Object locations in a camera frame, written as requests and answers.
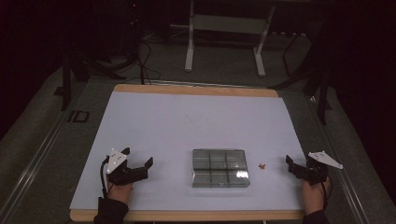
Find hand-held gripper cable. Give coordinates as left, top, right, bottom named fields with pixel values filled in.
left=99, top=156, right=110, bottom=200
left=320, top=176, right=333, bottom=210

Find black tripod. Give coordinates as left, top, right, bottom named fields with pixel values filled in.
left=83, top=0, right=142, bottom=80

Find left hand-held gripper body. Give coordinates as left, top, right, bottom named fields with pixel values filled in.
left=106, top=148, right=149, bottom=187

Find black floor cables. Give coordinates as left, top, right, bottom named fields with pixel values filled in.
left=135, top=38, right=163, bottom=86

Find left hand-held gripper cable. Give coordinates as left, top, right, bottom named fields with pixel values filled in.
left=99, top=156, right=110, bottom=200

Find white table mat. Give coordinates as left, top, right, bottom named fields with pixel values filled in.
left=69, top=91, right=307, bottom=212

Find white metal stand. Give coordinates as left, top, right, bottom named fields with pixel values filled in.
left=184, top=0, right=276, bottom=78

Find clear plastic compartment box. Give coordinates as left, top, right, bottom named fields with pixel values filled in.
left=191, top=148, right=251, bottom=189

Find right hand-held gripper cable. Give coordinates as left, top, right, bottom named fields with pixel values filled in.
left=320, top=176, right=333, bottom=210

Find person's right hand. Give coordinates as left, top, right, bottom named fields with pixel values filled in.
left=302, top=178, right=332, bottom=217

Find black metal stand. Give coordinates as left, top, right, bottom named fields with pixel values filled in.
left=53, top=50, right=92, bottom=112
left=269, top=66, right=333, bottom=126

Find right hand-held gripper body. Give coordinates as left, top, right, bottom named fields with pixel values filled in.
left=296, top=150, right=345, bottom=187

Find person's left hand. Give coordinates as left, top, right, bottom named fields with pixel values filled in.
left=106, top=182, right=134, bottom=204

